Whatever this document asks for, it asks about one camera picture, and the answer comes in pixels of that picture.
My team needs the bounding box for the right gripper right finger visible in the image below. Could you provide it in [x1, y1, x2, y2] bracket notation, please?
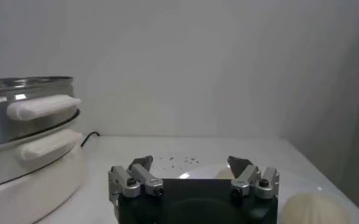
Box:
[227, 155, 280, 200]

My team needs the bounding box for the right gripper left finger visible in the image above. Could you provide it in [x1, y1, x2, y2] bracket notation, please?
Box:
[108, 155, 165, 203]

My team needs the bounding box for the white round plate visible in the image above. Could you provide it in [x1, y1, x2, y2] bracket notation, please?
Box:
[179, 163, 359, 224]

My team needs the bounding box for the white electric cooker base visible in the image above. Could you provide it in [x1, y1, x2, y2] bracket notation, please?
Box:
[0, 129, 87, 224]

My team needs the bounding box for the black cooker power cable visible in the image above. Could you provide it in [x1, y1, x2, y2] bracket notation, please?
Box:
[80, 131, 101, 148]

